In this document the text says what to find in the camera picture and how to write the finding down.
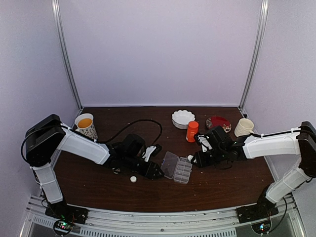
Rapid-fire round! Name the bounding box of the right aluminium frame post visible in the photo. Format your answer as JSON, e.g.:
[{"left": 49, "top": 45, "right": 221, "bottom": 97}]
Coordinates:
[{"left": 238, "top": 0, "right": 269, "bottom": 114}]

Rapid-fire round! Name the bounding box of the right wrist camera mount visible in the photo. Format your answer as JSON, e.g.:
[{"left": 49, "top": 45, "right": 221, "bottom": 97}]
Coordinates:
[{"left": 195, "top": 134, "right": 212, "bottom": 153}]

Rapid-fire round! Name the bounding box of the white pill bottle green label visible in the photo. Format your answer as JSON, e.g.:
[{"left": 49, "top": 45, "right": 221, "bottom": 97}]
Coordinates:
[{"left": 187, "top": 155, "right": 194, "bottom": 161}]

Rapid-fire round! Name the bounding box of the red floral plate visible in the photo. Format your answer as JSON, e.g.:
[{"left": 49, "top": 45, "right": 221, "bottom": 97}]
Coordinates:
[{"left": 205, "top": 116, "right": 232, "bottom": 133}]

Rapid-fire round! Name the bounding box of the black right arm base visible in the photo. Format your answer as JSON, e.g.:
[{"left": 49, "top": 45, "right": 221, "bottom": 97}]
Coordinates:
[{"left": 236, "top": 186, "right": 279, "bottom": 224}]

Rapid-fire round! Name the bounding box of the white bottle cap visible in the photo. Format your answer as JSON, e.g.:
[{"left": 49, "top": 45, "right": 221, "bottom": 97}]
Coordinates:
[{"left": 130, "top": 176, "right": 137, "bottom": 183}]

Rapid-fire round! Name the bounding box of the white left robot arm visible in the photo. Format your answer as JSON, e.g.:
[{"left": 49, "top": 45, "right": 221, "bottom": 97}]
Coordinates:
[{"left": 20, "top": 114, "right": 164, "bottom": 219}]

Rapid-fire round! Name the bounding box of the aluminium frame post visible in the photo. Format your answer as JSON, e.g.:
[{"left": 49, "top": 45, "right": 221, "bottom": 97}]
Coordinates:
[
  {"left": 51, "top": 0, "right": 83, "bottom": 111},
  {"left": 238, "top": 0, "right": 269, "bottom": 114}
]

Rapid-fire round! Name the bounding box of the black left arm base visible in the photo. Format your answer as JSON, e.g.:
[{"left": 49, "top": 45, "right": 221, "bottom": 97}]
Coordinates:
[{"left": 41, "top": 197, "right": 88, "bottom": 237}]

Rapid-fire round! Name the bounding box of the cream ribbed mug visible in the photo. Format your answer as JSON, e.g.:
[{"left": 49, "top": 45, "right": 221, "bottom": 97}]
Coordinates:
[{"left": 234, "top": 118, "right": 254, "bottom": 137}]

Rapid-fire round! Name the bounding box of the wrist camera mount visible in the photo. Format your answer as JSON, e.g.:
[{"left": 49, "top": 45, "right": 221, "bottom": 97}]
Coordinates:
[
  {"left": 142, "top": 144, "right": 162, "bottom": 162},
  {"left": 195, "top": 134, "right": 212, "bottom": 153}
]

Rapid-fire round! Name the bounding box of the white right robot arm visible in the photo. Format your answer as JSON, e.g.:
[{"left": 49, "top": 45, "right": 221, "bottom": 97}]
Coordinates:
[{"left": 188, "top": 121, "right": 316, "bottom": 218}]

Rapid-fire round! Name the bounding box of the orange pill bottle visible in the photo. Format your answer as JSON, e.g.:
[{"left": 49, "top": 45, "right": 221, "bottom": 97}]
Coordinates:
[{"left": 186, "top": 121, "right": 199, "bottom": 143}]

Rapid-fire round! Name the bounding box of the left aluminium frame post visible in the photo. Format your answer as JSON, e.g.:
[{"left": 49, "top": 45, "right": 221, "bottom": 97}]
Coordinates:
[{"left": 51, "top": 0, "right": 83, "bottom": 111}]

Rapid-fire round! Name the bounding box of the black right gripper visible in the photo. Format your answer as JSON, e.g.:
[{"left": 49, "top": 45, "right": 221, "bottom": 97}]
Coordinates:
[{"left": 191, "top": 146, "right": 227, "bottom": 168}]

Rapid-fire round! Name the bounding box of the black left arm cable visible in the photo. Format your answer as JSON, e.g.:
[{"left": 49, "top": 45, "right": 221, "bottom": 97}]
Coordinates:
[{"left": 21, "top": 119, "right": 163, "bottom": 163}]

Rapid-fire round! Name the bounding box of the clear plastic pill organizer box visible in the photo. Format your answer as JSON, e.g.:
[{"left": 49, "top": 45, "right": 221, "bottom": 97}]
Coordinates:
[{"left": 161, "top": 152, "right": 193, "bottom": 184}]

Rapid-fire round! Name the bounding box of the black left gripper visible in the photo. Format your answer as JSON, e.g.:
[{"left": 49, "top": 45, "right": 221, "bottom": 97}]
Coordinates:
[{"left": 123, "top": 154, "right": 165, "bottom": 179}]

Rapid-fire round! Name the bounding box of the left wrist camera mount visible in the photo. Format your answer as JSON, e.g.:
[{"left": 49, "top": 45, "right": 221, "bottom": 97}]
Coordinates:
[{"left": 142, "top": 144, "right": 162, "bottom": 162}]

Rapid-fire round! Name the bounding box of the patterned mug with orange interior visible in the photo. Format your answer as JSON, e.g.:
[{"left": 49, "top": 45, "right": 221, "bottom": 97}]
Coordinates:
[{"left": 75, "top": 113, "right": 98, "bottom": 140}]

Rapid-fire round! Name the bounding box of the white scalloped ceramic bowl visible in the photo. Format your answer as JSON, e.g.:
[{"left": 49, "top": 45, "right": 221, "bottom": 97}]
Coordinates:
[{"left": 171, "top": 110, "right": 196, "bottom": 129}]

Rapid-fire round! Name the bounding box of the aluminium front rail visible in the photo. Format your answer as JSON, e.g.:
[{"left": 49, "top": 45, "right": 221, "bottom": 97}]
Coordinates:
[{"left": 17, "top": 195, "right": 307, "bottom": 237}]

